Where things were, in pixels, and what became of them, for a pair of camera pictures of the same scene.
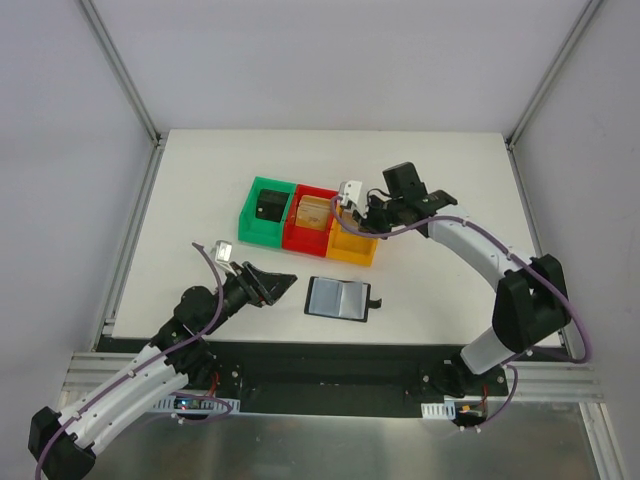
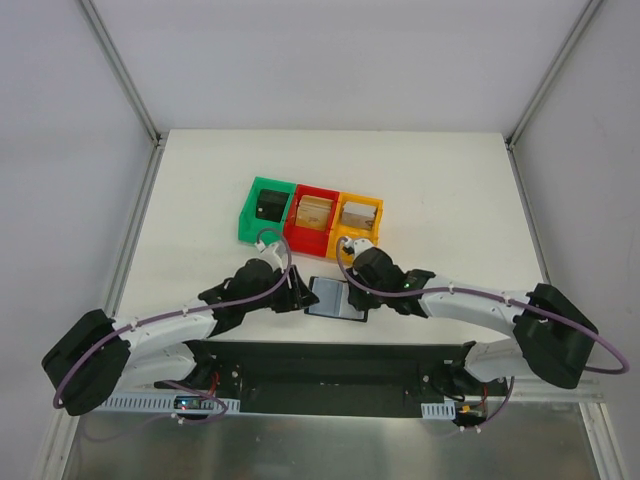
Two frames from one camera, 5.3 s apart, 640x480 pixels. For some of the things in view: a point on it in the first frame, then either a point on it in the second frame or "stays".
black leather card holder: x=340 y=299 stays
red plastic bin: x=301 y=238 stays
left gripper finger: x=271 y=284 → x=306 y=296
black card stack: x=271 y=204 stays
